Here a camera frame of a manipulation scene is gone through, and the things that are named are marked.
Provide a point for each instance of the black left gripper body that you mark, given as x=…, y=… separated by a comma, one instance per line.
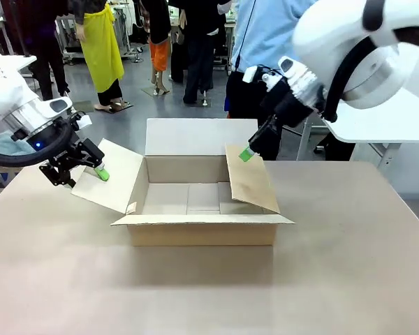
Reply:
x=77, y=153

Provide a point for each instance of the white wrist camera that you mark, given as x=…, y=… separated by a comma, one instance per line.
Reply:
x=83, y=121
x=255, y=74

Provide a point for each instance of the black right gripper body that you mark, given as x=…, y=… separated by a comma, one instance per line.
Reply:
x=286, y=104

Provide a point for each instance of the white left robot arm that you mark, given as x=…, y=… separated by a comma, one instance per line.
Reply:
x=7, y=90

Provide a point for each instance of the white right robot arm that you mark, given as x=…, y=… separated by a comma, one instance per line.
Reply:
x=328, y=31

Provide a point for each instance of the brown cardboard box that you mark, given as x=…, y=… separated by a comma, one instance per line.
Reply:
x=202, y=234

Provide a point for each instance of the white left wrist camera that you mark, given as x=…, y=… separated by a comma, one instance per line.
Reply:
x=83, y=121

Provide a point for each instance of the person in dark clothes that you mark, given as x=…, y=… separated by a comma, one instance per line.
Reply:
x=49, y=52

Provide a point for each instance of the mannequin in black coat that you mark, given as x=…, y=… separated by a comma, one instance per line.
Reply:
x=199, y=63

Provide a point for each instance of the white desk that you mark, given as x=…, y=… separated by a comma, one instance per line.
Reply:
x=22, y=63
x=387, y=122

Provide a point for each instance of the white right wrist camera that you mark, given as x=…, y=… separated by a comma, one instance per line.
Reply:
x=255, y=74

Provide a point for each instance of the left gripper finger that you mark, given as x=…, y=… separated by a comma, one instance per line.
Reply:
x=102, y=173
x=56, y=176

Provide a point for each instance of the mannequin with black trousers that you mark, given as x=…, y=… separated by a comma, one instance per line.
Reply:
x=110, y=94

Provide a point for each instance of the teal blue cloth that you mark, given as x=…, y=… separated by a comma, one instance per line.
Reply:
x=3, y=144

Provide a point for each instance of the person in blue shirt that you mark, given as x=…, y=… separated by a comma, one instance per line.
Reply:
x=265, y=35

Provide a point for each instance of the yellow apron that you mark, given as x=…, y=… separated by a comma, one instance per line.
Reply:
x=101, y=52

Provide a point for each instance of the mannequin with orange shorts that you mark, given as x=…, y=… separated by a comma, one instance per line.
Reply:
x=159, y=52

